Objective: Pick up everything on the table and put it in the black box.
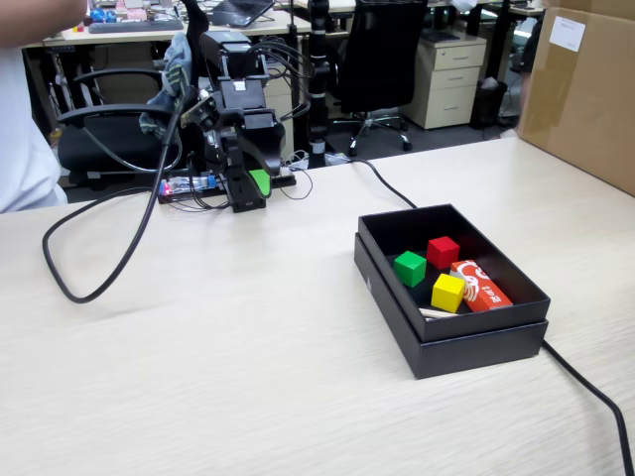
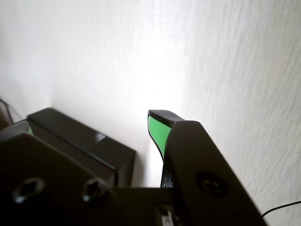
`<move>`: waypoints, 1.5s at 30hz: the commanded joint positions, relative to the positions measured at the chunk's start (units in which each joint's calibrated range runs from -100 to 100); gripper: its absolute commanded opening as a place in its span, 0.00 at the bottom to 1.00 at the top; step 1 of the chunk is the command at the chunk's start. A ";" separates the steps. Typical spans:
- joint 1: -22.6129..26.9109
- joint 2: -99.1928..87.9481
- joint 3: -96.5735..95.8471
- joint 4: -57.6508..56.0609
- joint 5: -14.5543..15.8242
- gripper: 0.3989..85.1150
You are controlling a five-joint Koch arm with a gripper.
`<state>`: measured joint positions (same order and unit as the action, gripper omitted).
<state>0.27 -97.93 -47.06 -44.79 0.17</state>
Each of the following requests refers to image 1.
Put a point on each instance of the black office chair with armrests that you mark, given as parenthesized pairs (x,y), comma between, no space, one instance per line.
(99,144)

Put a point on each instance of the beige drawer cabinet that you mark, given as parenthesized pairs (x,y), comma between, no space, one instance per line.
(446,84)
(279,91)

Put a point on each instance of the black trash bin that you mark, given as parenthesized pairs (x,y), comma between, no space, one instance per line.
(488,104)

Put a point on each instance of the light wooden stick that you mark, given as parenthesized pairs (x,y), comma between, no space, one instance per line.
(436,313)

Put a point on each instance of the white shirt person torso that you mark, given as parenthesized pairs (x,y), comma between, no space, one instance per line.
(20,149)

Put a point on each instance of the white paper label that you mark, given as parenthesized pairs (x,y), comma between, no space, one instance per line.
(567,34)

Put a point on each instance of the black mesh office chair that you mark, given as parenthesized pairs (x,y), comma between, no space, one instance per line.
(377,59)

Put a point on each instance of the controller board with red LED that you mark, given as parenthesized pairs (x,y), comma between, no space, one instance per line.
(171,188)

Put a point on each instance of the bare person forearm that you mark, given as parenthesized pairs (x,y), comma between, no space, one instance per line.
(30,20)

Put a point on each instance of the large brown cardboard box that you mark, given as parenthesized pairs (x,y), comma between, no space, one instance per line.
(585,109)

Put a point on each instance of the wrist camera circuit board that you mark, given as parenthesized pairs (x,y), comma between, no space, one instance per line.
(198,111)

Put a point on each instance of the beige office desk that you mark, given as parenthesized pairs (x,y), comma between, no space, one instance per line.
(268,29)

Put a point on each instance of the black segmented pole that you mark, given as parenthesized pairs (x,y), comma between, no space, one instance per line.
(318,99)

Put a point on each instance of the green wooden cube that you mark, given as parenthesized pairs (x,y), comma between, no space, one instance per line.
(411,270)

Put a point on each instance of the red wooden cube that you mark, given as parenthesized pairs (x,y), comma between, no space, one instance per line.
(442,253)

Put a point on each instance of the blue plastic toy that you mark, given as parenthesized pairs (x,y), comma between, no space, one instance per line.
(101,15)

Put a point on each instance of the orange and white carton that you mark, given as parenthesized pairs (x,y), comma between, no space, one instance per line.
(488,292)

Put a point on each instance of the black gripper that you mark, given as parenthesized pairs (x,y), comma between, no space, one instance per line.
(258,121)

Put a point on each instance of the white power strip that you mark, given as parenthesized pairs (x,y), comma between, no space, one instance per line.
(337,158)

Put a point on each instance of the yellow wooden cube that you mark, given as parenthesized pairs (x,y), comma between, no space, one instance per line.
(447,293)

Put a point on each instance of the black laptop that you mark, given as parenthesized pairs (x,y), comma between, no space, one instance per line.
(238,12)

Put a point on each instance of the black cardboard box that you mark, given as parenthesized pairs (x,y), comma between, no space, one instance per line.
(496,320)

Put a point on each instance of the black computer keyboard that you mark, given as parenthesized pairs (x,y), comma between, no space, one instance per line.
(134,26)

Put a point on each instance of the blue green striped cloth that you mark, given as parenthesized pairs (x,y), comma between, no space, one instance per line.
(171,74)

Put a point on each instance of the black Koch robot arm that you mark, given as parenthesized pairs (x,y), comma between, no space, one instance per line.
(223,44)

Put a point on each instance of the black open box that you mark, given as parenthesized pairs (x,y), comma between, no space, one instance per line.
(476,357)

